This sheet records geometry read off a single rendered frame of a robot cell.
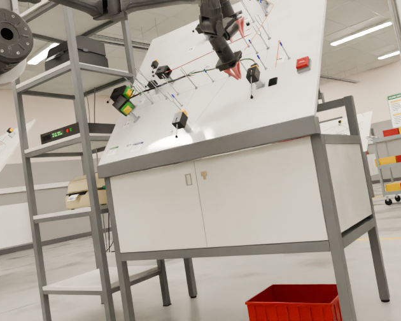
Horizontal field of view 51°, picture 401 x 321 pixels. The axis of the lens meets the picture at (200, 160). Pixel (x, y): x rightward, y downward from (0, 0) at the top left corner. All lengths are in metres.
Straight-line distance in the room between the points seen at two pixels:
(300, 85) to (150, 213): 0.93
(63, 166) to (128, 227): 7.69
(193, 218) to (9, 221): 2.90
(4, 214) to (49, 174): 5.17
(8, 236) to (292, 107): 3.45
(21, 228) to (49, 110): 5.64
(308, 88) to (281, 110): 0.13
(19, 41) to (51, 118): 8.74
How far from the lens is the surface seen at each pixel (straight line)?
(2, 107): 9.58
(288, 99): 1.75
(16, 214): 4.62
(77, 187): 2.49
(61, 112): 10.11
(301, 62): 1.83
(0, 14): 1.25
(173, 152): 1.93
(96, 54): 2.69
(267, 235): 1.77
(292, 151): 1.69
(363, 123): 9.05
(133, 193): 2.17
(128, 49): 2.78
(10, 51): 1.21
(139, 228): 2.17
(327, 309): 1.85
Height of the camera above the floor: 0.67
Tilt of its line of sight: 4 degrees up
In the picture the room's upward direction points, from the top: 9 degrees counter-clockwise
